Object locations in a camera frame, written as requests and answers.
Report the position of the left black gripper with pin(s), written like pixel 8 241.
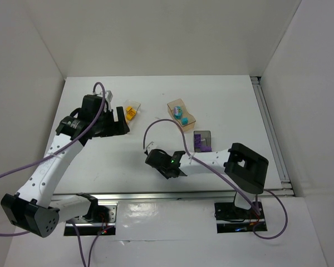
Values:
pixel 111 122

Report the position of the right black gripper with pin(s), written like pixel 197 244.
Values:
pixel 153 160

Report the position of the yellow rectangular lego brick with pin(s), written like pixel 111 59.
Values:
pixel 130 116

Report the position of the purple rectangular lego brick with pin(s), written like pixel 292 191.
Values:
pixel 197 140

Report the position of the small teal lego brick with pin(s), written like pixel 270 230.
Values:
pixel 184 121

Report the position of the teal oval flower lego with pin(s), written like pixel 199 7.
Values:
pixel 177 112

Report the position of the purple sloped lego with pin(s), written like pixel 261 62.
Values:
pixel 205 148

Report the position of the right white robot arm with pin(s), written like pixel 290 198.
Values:
pixel 246 169

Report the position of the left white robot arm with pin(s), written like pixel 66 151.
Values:
pixel 31 207

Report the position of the clear plastic container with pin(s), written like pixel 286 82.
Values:
pixel 135 105

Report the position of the dark grey plastic container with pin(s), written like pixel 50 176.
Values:
pixel 206 138

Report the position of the amber plastic container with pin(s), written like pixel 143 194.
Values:
pixel 192 120

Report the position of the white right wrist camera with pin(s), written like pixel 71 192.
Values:
pixel 151 146

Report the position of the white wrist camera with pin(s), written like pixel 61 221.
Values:
pixel 108 95
pixel 151 146

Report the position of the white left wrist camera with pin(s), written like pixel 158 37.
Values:
pixel 108 95

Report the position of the aluminium rail front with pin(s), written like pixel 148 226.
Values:
pixel 154 196

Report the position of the aluminium rail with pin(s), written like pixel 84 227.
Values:
pixel 275 148
pixel 154 196

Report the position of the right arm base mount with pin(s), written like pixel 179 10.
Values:
pixel 230 219

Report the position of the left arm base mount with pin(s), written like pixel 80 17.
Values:
pixel 105 221

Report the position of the aluminium rail right side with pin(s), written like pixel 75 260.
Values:
pixel 275 148

